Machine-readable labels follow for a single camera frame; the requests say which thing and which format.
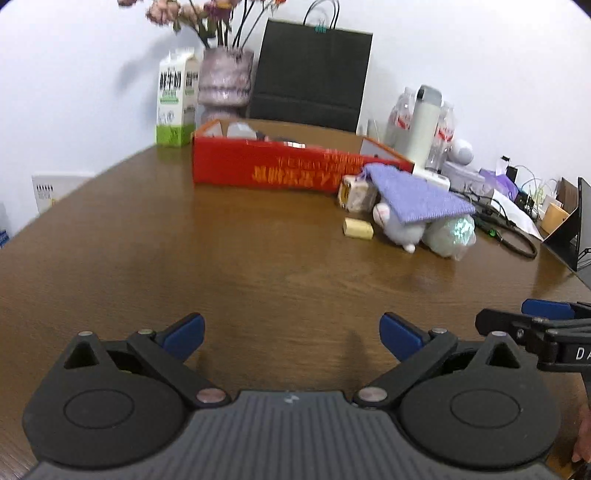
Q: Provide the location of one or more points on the purple tissue pack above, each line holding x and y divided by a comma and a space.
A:
501, 182

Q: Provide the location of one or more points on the white green milk carton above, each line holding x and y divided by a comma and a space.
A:
171, 101

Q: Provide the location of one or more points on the black green neckband headphones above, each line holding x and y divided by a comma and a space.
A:
524, 251

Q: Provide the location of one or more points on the white power bank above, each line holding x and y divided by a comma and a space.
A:
434, 180

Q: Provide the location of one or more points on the dried flower bouquet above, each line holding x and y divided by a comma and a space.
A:
161, 11

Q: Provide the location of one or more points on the black charger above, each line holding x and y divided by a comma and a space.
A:
511, 170

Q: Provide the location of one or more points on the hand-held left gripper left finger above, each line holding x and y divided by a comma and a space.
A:
184, 334

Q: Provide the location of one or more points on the white thermos bottle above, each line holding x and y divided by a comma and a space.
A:
424, 124

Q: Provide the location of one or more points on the wooden desktop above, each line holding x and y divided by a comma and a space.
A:
231, 254

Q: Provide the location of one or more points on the white plush toy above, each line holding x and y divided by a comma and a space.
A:
401, 228

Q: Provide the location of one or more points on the white round speaker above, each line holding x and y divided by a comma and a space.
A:
461, 151

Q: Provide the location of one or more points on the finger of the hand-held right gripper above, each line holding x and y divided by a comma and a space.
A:
547, 308
496, 321

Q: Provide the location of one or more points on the purple burlap pouch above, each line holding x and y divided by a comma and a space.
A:
415, 198

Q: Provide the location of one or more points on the white paper sheet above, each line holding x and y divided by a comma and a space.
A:
519, 217

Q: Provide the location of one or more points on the black paper bag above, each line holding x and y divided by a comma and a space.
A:
309, 74

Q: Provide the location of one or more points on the white printed tin box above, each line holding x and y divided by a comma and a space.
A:
461, 175

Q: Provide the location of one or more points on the person's right hand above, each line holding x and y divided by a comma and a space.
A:
584, 438

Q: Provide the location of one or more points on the red cardboard box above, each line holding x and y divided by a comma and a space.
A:
277, 166

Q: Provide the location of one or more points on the white printed board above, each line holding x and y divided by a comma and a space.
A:
60, 191

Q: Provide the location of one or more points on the pink textured vase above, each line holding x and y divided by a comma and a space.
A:
226, 83

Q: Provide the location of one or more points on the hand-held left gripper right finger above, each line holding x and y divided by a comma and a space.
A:
401, 334

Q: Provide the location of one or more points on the yellow eraser block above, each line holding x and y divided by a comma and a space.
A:
358, 228

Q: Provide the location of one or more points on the iridescent plastic bag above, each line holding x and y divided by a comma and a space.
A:
450, 237

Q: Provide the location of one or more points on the clear water bottle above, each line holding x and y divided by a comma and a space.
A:
399, 115
444, 134

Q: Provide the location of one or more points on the white translucent plastic box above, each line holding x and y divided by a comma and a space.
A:
240, 130

